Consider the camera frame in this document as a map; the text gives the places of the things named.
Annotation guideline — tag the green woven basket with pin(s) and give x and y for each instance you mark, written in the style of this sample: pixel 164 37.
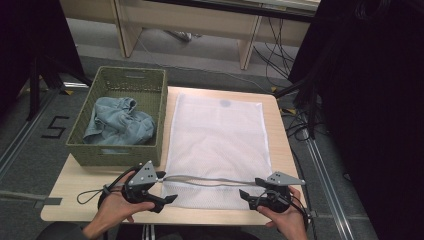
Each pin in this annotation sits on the green woven basket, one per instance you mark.
pixel 146 90

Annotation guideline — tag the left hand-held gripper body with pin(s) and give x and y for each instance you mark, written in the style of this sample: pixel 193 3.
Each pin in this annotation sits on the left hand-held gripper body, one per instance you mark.
pixel 144 175

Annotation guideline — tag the person's right hand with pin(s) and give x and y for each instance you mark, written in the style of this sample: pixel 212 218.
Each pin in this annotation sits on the person's right hand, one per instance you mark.
pixel 290 223

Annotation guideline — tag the light wooden desk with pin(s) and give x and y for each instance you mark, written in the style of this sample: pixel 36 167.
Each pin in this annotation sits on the light wooden desk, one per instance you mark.
pixel 186 18

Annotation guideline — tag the metal floor rail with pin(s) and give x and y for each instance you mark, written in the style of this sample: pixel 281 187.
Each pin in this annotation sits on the metal floor rail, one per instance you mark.
pixel 328 190
pixel 20 140

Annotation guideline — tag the grey floor tape strip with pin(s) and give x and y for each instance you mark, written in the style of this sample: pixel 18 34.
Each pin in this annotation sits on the grey floor tape strip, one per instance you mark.
pixel 30 199

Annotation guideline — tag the blue denim garment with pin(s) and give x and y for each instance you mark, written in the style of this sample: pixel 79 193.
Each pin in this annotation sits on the blue denim garment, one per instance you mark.
pixel 116 125

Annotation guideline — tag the person's dark striped pants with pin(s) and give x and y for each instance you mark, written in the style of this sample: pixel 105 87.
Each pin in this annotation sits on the person's dark striped pants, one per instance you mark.
pixel 200 233

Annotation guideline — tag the person's left hand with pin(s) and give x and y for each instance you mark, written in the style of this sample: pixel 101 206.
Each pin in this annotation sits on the person's left hand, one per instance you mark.
pixel 111 208

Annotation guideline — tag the white mesh laundry bag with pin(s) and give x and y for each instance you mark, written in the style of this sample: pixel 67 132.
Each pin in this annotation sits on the white mesh laundry bag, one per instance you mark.
pixel 216 140

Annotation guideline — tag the white thing under desk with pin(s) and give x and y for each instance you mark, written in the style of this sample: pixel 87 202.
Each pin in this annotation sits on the white thing under desk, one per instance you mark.
pixel 181 35

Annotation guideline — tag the black metal stand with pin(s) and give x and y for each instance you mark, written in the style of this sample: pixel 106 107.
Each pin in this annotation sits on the black metal stand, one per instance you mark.
pixel 311 110
pixel 33 90

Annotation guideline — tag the black curtain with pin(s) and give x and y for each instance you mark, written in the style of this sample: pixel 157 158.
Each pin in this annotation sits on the black curtain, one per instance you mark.
pixel 30 36
pixel 370 100

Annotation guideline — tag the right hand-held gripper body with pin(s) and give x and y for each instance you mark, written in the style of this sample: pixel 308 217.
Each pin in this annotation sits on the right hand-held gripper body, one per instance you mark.
pixel 278 196

